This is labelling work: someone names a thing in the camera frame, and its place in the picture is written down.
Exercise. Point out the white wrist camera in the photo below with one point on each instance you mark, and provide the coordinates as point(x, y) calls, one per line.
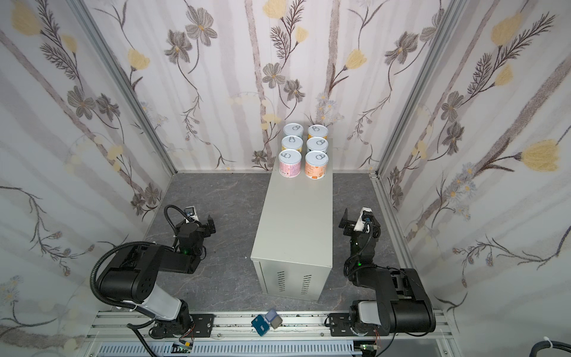
point(191, 214)
point(365, 221)

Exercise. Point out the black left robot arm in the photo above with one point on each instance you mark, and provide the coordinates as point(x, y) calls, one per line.
point(126, 275)

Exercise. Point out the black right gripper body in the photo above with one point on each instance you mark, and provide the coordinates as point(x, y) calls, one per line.
point(351, 225)

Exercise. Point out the light blue labelled can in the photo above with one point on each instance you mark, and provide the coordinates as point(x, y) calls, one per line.
point(293, 129)

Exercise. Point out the small blue grey device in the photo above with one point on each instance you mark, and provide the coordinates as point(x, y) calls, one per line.
point(262, 323)

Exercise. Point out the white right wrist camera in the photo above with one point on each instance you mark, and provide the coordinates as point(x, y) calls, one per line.
point(365, 221)

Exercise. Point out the brown labelled can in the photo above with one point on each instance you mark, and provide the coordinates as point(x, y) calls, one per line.
point(316, 164)

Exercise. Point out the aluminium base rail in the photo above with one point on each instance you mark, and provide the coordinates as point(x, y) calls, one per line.
point(302, 333)

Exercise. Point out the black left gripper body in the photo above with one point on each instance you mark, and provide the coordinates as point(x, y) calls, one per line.
point(207, 225)

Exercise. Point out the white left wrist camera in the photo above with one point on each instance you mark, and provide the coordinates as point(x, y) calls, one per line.
point(191, 214)

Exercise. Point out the grey metal cabinet counter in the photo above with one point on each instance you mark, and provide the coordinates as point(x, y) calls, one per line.
point(293, 247)

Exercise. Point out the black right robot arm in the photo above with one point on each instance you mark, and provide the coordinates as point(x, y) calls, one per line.
point(401, 304)

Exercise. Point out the yellow can with silver lid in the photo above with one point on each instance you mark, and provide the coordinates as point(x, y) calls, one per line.
point(292, 142)

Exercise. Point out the pink labelled can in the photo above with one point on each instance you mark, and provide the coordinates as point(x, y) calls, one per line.
point(289, 163)

